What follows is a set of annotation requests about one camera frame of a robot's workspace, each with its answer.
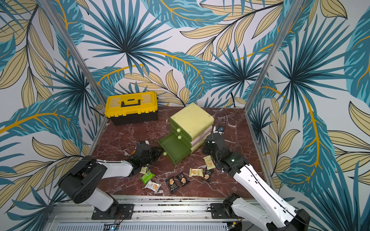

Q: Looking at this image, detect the green bottom drawer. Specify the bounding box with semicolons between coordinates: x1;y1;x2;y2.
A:
158;133;191;165

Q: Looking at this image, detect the yellow black toolbox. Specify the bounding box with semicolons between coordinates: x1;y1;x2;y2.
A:
105;91;158;126

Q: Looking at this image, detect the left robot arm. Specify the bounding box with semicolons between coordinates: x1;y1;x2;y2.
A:
57;141;163;217

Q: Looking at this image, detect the cream cookie packet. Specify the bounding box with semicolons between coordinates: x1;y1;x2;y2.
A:
189;168;203;177
203;156;216;170

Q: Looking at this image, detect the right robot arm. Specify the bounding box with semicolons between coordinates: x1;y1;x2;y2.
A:
203;133;310;231

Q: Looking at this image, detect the white orange snack packet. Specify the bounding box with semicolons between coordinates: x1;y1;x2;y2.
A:
145;180;161;193

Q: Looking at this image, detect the black cookie packet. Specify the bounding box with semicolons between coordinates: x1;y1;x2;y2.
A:
203;169;214;183
176;172;189;186

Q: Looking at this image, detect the aluminium front rail frame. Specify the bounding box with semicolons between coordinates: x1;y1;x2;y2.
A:
43;195;297;231

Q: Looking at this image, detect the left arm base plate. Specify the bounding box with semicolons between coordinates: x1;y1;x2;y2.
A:
92;204;135;220

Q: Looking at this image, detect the light green drawer cabinet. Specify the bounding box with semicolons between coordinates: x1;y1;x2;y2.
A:
169;103;214;151

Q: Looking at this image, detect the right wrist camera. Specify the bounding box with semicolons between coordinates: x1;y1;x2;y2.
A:
213;125;225;135

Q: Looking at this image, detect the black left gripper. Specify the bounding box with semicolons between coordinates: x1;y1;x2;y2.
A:
142;146;165;167

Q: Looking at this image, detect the green drawer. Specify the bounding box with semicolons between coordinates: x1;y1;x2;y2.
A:
169;118;202;140
158;133;191;165
172;127;204;148

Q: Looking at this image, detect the green top drawer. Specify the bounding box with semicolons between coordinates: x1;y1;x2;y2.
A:
169;118;202;140

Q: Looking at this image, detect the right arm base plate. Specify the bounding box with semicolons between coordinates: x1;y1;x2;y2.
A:
207;203;250;219

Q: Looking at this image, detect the bright green snack packet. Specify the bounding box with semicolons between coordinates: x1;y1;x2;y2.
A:
140;171;155;185

